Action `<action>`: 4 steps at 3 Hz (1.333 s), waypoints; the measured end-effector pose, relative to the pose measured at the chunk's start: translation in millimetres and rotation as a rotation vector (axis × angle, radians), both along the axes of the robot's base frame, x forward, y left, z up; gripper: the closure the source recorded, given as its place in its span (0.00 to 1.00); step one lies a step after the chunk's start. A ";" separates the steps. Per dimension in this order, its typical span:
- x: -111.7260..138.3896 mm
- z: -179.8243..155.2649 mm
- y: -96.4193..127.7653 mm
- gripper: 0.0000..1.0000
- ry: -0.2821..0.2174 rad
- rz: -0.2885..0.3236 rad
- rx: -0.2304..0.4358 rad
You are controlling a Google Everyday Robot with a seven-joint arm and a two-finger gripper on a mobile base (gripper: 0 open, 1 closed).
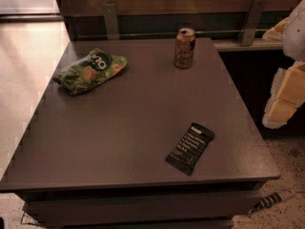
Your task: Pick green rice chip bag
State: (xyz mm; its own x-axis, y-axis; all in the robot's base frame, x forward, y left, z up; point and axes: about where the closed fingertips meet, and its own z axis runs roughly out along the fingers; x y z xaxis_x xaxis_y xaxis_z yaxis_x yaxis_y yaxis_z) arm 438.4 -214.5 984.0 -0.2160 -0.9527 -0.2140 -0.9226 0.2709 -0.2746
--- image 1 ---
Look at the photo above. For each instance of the green rice chip bag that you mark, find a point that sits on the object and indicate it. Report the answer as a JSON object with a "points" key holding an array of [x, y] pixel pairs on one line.
{"points": [[89, 72]]}

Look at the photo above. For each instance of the metal rail bracket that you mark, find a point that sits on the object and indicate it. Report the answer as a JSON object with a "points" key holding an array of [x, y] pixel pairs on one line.
{"points": [[111, 22], [247, 34]]}

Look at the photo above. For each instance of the left metal rail bracket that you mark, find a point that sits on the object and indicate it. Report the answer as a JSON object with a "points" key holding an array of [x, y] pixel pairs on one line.
{"points": [[111, 22]]}

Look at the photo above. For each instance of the black snack bar wrapper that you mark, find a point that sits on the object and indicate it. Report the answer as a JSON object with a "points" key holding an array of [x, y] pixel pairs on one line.
{"points": [[190, 148]]}

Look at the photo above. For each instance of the right metal rail bracket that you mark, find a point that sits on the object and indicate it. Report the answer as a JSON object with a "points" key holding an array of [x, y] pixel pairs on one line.
{"points": [[247, 34]]}

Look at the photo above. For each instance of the horizontal metal rail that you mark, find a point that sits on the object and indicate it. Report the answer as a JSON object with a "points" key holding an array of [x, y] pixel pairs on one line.
{"points": [[159, 35]]}

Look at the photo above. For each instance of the orange drink can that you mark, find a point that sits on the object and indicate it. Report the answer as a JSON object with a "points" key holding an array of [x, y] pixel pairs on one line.
{"points": [[184, 48]]}

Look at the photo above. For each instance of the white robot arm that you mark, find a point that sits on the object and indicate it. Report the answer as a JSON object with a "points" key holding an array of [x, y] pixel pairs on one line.
{"points": [[294, 35]]}

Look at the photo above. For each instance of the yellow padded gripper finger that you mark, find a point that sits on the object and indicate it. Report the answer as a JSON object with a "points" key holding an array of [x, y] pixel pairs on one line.
{"points": [[287, 96], [276, 33]]}

